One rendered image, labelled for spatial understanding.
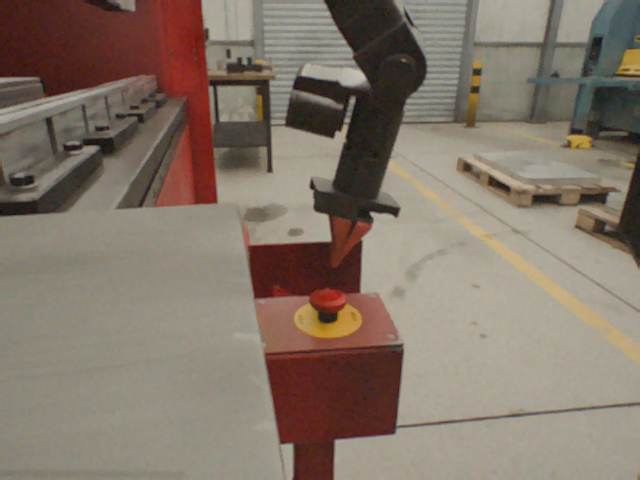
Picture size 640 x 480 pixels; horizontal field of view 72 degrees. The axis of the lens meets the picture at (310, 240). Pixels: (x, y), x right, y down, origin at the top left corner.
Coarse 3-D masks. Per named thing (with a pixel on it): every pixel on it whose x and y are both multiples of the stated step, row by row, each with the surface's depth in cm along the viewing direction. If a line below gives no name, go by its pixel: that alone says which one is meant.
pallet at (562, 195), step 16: (464, 160) 424; (480, 176) 411; (496, 176) 364; (496, 192) 364; (512, 192) 340; (528, 192) 329; (544, 192) 330; (560, 192) 331; (576, 192) 332; (592, 192) 333; (608, 192) 335
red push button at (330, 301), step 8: (328, 288) 48; (312, 296) 46; (320, 296) 46; (328, 296) 46; (336, 296) 46; (344, 296) 46; (312, 304) 46; (320, 304) 45; (328, 304) 45; (336, 304) 45; (344, 304) 46; (320, 312) 46; (328, 312) 45; (336, 312) 46; (320, 320) 47; (328, 320) 46; (336, 320) 47
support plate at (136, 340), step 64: (0, 256) 9; (64, 256) 9; (128, 256) 9; (192, 256) 9; (0, 320) 7; (64, 320) 7; (128, 320) 7; (192, 320) 7; (256, 320) 7; (0, 384) 6; (64, 384) 6; (128, 384) 6; (192, 384) 6; (256, 384) 6; (0, 448) 5; (64, 448) 5; (128, 448) 5; (192, 448) 5; (256, 448) 5
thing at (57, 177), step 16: (48, 160) 62; (64, 160) 62; (80, 160) 63; (96, 160) 70; (48, 176) 54; (64, 176) 55; (80, 176) 61; (0, 192) 48; (16, 192) 48; (32, 192) 48; (48, 192) 50; (64, 192) 55; (0, 208) 46; (16, 208) 46; (32, 208) 46; (48, 208) 49
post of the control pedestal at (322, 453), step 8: (296, 448) 57; (304, 448) 57; (312, 448) 57; (320, 448) 57; (328, 448) 57; (296, 456) 57; (304, 456) 57; (312, 456) 58; (320, 456) 58; (328, 456) 58; (296, 464) 58; (304, 464) 58; (312, 464) 58; (320, 464) 58; (328, 464) 58; (296, 472) 59; (304, 472) 59; (312, 472) 59; (320, 472) 59; (328, 472) 59
